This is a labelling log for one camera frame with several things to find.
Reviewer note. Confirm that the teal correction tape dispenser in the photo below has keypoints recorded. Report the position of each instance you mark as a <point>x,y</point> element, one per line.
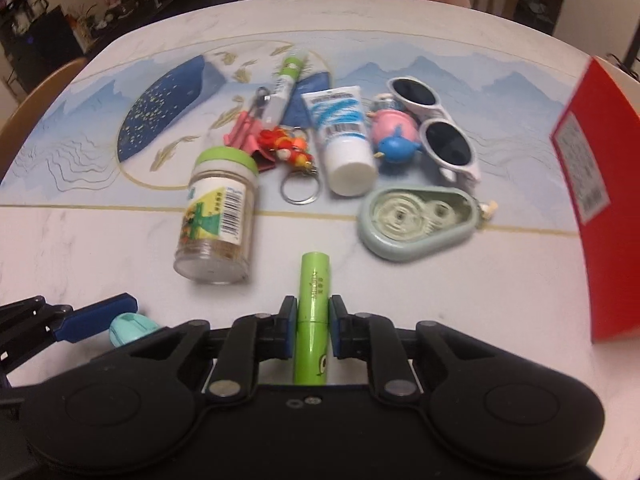
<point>415,225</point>

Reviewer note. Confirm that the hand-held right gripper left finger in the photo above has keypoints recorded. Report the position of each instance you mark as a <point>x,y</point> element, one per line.
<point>288,327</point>

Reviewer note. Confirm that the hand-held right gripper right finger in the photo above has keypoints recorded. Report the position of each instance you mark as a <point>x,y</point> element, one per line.
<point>336,329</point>

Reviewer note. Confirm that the green white rabbit print tube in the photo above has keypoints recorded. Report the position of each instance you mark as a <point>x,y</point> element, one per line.
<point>286,82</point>

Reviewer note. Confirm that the clear jar with green lid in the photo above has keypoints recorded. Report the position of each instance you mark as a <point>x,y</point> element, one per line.
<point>217,220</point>

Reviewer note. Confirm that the green lip balm tube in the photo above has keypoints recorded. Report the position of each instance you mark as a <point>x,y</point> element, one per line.
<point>313,285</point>

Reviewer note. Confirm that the small teal plastic object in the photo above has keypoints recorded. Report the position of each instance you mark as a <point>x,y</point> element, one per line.
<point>131,329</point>

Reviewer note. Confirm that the red cardboard box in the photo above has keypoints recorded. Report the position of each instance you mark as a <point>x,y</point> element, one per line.
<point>610,200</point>

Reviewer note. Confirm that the pink and blue whale figurine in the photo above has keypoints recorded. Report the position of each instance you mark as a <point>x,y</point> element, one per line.
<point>397,135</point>

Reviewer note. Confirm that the white cream tube blue print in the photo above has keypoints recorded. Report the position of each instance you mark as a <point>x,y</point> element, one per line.
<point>340,130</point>

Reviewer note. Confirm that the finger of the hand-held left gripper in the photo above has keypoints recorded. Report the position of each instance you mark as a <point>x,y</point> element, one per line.
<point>97,316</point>

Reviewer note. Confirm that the dark sideboard cabinet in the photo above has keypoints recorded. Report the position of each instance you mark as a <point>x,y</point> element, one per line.
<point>55,25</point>

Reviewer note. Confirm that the white sunglasses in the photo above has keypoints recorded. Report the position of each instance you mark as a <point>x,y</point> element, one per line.
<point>440,130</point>

